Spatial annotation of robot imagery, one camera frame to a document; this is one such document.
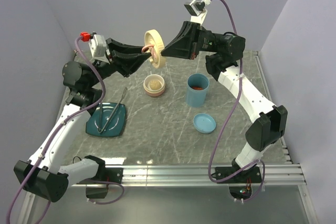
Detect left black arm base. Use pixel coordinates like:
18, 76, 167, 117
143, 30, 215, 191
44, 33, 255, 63
85, 168, 123, 200

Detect blue round lid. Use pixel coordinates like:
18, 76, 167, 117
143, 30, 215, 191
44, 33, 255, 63
193, 113, 216, 134

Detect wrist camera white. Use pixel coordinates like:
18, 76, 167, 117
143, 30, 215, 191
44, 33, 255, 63
80, 32, 109, 63
184, 0, 211, 25

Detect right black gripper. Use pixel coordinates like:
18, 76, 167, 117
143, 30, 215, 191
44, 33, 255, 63
160, 22, 223, 61

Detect pink white bowl container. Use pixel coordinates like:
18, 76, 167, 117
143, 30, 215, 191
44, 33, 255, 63
143, 74, 165, 97

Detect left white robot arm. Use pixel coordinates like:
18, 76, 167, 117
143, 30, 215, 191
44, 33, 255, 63
14, 39, 151, 202

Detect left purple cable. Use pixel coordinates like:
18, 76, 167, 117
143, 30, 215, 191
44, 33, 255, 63
4, 37, 125, 224

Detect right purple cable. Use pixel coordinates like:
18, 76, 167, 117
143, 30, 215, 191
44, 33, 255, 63
207, 0, 267, 204

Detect beige round lid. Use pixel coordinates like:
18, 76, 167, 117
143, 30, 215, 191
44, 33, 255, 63
142, 29, 166, 69

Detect blue tall cup container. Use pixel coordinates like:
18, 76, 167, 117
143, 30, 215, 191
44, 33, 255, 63
186, 73, 209, 108

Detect metal serving tongs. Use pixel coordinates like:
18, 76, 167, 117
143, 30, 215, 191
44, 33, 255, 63
98, 87, 128, 134

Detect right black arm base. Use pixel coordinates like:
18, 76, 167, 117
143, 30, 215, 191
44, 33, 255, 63
212, 165, 265, 202

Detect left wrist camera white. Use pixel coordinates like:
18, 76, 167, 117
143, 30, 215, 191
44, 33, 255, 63
80, 32, 109, 63

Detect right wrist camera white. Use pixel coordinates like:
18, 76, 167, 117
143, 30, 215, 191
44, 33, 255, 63
184, 0, 211, 25

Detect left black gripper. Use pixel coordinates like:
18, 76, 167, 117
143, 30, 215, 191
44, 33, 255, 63
87, 38, 152, 88

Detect aluminium mounting rail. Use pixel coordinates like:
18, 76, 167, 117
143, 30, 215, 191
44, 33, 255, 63
18, 55, 318, 223

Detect purple cable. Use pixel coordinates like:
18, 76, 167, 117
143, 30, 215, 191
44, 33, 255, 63
4, 37, 125, 224
207, 0, 267, 204

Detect teal square plate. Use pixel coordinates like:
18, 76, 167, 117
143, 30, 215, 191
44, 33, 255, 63
85, 103, 127, 138

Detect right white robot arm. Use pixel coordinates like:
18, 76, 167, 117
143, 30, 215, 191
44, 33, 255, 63
161, 21, 288, 182

